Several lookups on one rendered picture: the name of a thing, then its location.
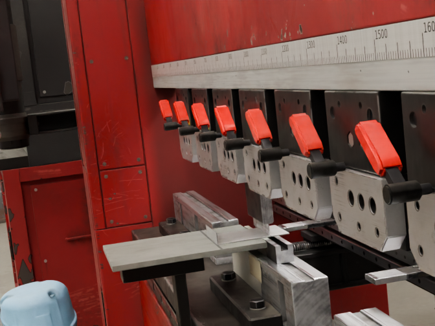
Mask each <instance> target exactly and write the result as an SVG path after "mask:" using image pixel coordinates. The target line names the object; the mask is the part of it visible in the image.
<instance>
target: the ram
mask: <svg viewBox="0 0 435 326"><path fill-rule="evenodd" d="M144 9H145V15H146V25H147V31H148V42H149V48H150V58H151V65H158V64H162V63H169V62H173V61H181V60H187V59H192V58H199V57H203V56H210V55H215V54H222V53H226V52H233V51H237V50H244V49H251V48H256V47H262V46H267V45H274V44H279V43H285V42H290V41H296V40H301V39H308V38H315V37H319V36H327V35H331V34H338V33H342V32H349V31H353V30H360V29H365V28H372V27H379V26H383V25H390V24H394V23H402V22H406V21H413V20H417V19H425V18H428V17H435V0H144ZM153 86H154V88H189V89H289V90H340V91H435V56H426V57H416V58H400V59H391V60H374V61H357V62H348V63H331V64H322V65H306V66H296V67H280V68H270V69H254V70H244V71H228V72H211V73H202V74H185V75H176V76H159V77H153Z"/></svg>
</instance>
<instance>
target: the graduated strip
mask: <svg viewBox="0 0 435 326"><path fill-rule="evenodd" d="M426 56H435V17H428V18H425V19H417V20H413V21H406V22H402V23H394V24H390V25H383V26H379V27H372V28H365V29H360V30H353V31H349V32H342V33H338V34H331V35H327V36H319V37H315V38H308V39H301V40H296V41H290V42H285V43H279V44H274V45H267V46H262V47H256V48H251V49H244V50H237V51H233V52H226V53H222V54H215V55H210V56H203V57H199V58H192V59H187V60H181V61H173V62H169V63H162V64H158V65H151V71H152V77H159V76H176V75H185V74H202V73H211V72H228V71H244V70H254V69H270V68H280V67H296V66H306V65H322V64H331V63H348V62H357V61H374V60H391V59H400V58H416V57H426Z"/></svg>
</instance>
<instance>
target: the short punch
mask: <svg viewBox="0 0 435 326"><path fill-rule="evenodd" d="M245 193H246V199H247V211H248V215H250V216H251V217H253V222H254V226H255V227H257V228H259V229H260V230H262V231H264V232H265V233H267V234H269V235H270V229H269V224H271V223H273V222H274V218H273V206H272V199H268V198H267V197H264V196H262V195H260V194H258V193H256V192H254V191H251V190H250V189H249V186H248V184H247V182H245Z"/></svg>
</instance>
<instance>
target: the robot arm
mask: <svg viewBox="0 0 435 326"><path fill-rule="evenodd" d="M0 326H77V315H76V312H75V310H74V309H73V306H72V303H71V299H70V295H69V291H68V289H67V287H66V286H65V285H64V284H63V283H61V282H59V281H54V280H46V281H41V282H39V281H37V282H33V283H28V284H25V285H21V286H19V287H16V288H13V289H12V290H10V291H8V292H7V293H6V294H4V295H3V297H2V298H1V299H0Z"/></svg>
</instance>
